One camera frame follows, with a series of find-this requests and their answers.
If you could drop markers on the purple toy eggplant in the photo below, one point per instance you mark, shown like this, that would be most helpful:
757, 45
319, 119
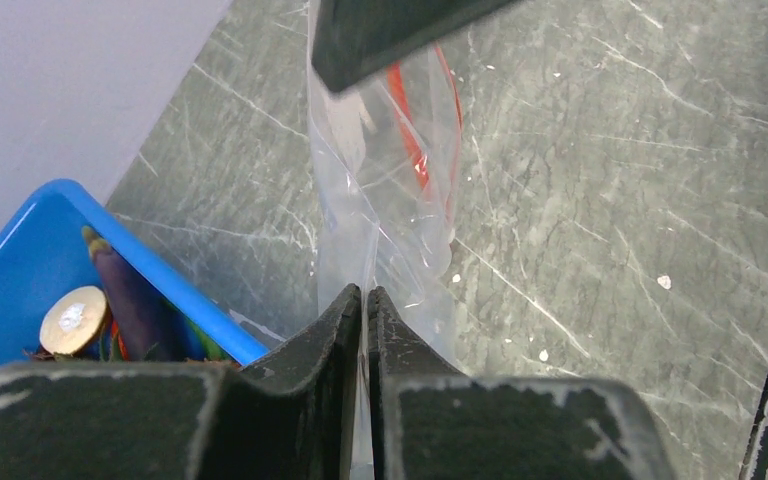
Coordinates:
145, 324

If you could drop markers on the blue plastic bin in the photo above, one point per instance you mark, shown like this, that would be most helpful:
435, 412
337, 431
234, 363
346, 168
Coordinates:
43, 257

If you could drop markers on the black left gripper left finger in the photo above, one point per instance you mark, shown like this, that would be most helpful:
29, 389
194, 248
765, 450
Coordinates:
288, 415

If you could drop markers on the toy mushroom slice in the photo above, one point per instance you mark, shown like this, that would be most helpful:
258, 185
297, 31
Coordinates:
75, 321

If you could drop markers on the clear zip top bag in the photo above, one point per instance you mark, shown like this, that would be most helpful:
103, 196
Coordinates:
385, 155

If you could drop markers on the orange toy carrot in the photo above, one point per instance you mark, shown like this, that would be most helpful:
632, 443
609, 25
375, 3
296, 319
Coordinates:
117, 350

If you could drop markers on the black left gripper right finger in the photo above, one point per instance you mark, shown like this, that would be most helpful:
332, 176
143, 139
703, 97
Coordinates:
431, 421

